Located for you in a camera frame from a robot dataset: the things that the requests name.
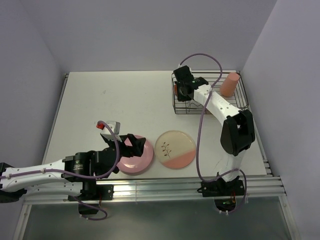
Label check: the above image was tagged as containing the orange and black teacup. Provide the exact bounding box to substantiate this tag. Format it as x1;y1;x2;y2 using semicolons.
173;84;178;96

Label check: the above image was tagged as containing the pink plastic cup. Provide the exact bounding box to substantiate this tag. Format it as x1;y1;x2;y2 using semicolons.
219;72;240;97

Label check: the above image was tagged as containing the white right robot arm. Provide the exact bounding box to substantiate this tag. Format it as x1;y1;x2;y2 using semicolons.
173;65;256;195

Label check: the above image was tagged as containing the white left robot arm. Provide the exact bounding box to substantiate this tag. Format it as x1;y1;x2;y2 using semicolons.
0;133;146;203

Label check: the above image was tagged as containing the cream and pink floral plate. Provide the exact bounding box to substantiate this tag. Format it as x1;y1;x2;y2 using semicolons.
154;130;196;170

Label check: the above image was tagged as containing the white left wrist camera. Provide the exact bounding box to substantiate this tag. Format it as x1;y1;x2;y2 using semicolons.
96;120;122;142

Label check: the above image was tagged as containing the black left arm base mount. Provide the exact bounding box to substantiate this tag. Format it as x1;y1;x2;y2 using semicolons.
67;181;114;218

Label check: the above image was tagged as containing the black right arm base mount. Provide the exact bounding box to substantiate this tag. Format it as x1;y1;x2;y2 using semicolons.
197;176;246;212

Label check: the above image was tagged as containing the aluminium table rail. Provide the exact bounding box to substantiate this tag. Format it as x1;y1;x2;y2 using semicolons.
23;159;287;205

